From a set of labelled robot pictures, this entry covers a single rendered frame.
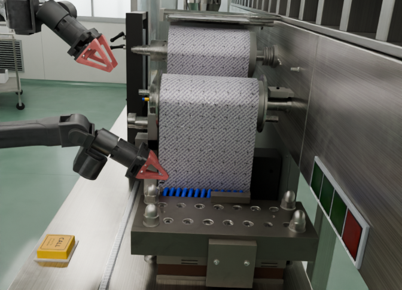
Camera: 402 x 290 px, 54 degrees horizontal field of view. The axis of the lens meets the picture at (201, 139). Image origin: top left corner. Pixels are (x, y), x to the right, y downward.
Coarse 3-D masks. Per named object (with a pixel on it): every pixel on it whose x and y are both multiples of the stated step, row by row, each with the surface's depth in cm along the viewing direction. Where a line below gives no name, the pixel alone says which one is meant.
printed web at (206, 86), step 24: (168, 48) 113; (192, 48) 113; (216, 48) 113; (240, 48) 113; (168, 72) 115; (192, 72) 115; (216, 72) 115; (240, 72) 115; (168, 96) 94; (192, 96) 94; (216, 96) 94; (240, 96) 94; (168, 120) 95; (192, 120) 95; (216, 120) 95; (240, 120) 95
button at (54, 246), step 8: (48, 240) 96; (56, 240) 96; (64, 240) 96; (72, 240) 97; (40, 248) 93; (48, 248) 93; (56, 248) 93; (64, 248) 93; (40, 256) 93; (48, 256) 93; (56, 256) 93; (64, 256) 93
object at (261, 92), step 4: (160, 80) 96; (260, 84) 97; (260, 88) 96; (260, 92) 95; (260, 96) 95; (260, 100) 95; (260, 104) 95; (260, 108) 95; (260, 112) 95; (260, 116) 96; (260, 120) 97
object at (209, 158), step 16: (160, 128) 96; (176, 128) 96; (192, 128) 96; (160, 144) 97; (176, 144) 97; (192, 144) 97; (208, 144) 97; (224, 144) 97; (240, 144) 98; (160, 160) 99; (176, 160) 99; (192, 160) 99; (208, 160) 99; (224, 160) 99; (240, 160) 99; (176, 176) 100; (192, 176) 100; (208, 176) 100; (224, 176) 101; (240, 176) 101
